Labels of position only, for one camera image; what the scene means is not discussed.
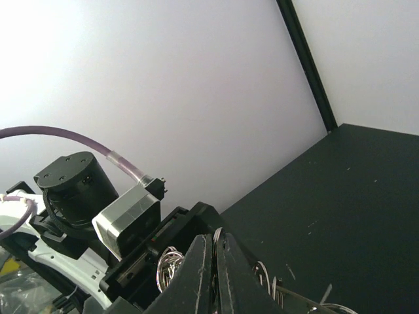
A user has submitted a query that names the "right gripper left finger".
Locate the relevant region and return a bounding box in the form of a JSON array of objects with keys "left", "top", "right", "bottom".
[{"left": 145, "top": 234, "right": 213, "bottom": 313}]

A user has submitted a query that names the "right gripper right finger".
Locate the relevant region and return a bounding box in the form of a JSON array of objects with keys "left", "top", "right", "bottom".
[{"left": 216, "top": 233, "right": 282, "bottom": 314}]

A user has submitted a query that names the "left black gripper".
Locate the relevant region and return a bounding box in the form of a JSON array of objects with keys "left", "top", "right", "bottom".
[{"left": 100, "top": 202, "right": 223, "bottom": 309}]

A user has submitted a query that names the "metal disc with keyrings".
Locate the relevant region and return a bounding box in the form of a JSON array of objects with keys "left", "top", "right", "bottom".
[{"left": 149, "top": 228, "right": 353, "bottom": 313}]

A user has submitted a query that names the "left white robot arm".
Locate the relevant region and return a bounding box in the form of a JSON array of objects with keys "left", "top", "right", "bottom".
[{"left": 1, "top": 152, "right": 221, "bottom": 313}]

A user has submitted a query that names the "clear plastic bag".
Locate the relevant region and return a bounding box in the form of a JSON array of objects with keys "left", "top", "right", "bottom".
[{"left": 1, "top": 249, "right": 78, "bottom": 314}]

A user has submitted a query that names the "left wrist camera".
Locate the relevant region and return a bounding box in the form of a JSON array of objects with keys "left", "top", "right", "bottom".
[{"left": 92, "top": 177, "right": 167, "bottom": 260}]

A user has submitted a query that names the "black frame post right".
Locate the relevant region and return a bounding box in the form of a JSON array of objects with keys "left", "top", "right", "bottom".
[{"left": 276, "top": 0, "right": 338, "bottom": 133}]

